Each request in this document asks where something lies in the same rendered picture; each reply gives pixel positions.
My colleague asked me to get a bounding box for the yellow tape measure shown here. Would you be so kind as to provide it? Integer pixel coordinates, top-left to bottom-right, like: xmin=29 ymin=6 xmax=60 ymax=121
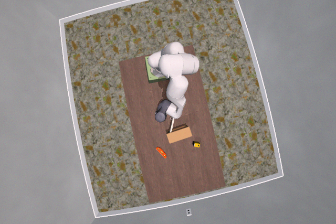
xmin=193 ymin=141 xmax=200 ymax=147

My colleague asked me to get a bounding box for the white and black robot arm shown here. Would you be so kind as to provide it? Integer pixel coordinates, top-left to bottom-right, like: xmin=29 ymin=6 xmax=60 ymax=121
xmin=148 ymin=42 xmax=200 ymax=122

